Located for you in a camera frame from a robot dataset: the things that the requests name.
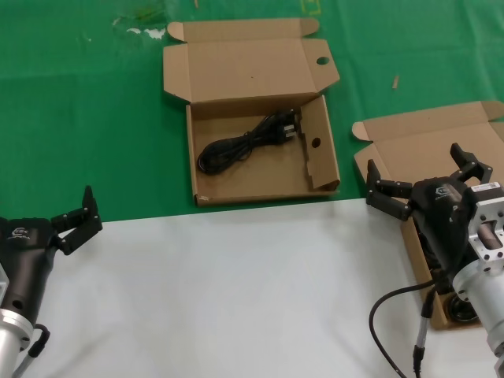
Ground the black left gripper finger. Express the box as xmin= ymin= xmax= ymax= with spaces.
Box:
xmin=50 ymin=184 xmax=104 ymax=257

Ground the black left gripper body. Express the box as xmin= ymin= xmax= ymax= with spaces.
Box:
xmin=0 ymin=216 xmax=60 ymax=320

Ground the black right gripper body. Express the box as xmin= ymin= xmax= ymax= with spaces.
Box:
xmin=408 ymin=176 xmax=476 ymax=277

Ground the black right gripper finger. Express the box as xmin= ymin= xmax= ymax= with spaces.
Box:
xmin=450 ymin=143 xmax=493 ymax=185
xmin=365 ymin=158 xmax=414 ymax=224

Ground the plain cardboard box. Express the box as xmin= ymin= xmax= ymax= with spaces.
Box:
xmin=351 ymin=100 xmax=504 ymax=331

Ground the cardboard box with divider insert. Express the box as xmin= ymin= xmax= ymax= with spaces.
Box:
xmin=162 ymin=17 xmax=342 ymax=207

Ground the black round part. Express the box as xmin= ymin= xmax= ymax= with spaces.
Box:
xmin=443 ymin=293 xmax=480 ymax=326

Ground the green table cloth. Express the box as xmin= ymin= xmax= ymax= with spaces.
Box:
xmin=0 ymin=0 xmax=504 ymax=224

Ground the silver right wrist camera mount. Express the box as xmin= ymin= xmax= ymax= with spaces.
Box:
xmin=467 ymin=181 xmax=504 ymax=261

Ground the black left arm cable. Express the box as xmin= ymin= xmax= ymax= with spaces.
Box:
xmin=13 ymin=322 xmax=51 ymax=378

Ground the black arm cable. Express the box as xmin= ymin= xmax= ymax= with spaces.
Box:
xmin=13 ymin=322 xmax=51 ymax=378
xmin=369 ymin=280 xmax=436 ymax=378

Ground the grey connector cable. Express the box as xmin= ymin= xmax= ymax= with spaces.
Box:
xmin=412 ymin=289 xmax=438 ymax=378

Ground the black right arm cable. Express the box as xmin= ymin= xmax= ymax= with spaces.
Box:
xmin=369 ymin=280 xmax=436 ymax=378

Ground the black coiled power cable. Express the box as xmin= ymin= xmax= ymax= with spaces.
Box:
xmin=197 ymin=109 xmax=304 ymax=176

